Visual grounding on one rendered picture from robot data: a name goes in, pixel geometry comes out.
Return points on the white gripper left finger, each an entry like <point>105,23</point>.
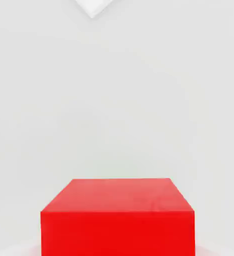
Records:
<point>30,252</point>

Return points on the small red cube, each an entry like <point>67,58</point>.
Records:
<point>117,232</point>

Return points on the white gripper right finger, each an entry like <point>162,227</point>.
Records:
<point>206,252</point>

